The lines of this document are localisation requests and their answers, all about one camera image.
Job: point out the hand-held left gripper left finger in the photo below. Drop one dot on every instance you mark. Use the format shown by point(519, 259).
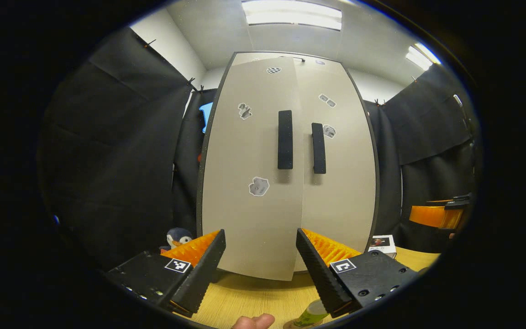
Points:
point(199, 274)

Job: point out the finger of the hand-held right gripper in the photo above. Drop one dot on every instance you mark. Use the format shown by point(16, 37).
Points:
point(432, 215)

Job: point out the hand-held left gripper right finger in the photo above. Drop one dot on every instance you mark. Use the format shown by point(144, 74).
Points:
point(320, 274)

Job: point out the green label plastic bottle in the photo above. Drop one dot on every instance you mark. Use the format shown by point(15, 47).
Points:
point(311, 315)

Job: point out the round brown coaster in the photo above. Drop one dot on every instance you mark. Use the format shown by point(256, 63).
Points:
point(289, 325)

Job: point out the grey cabinet door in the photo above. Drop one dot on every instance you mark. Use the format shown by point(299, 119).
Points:
point(345, 183)
point(244, 205)

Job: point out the penguin plush toy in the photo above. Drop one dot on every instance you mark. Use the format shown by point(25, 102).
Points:
point(178, 237)

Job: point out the white book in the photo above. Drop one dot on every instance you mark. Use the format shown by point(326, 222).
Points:
point(381, 243)

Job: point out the small ceiling light panel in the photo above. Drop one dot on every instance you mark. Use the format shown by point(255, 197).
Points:
point(420, 55)

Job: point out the large ceiling light panel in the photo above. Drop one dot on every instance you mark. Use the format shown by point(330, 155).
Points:
point(292, 13)

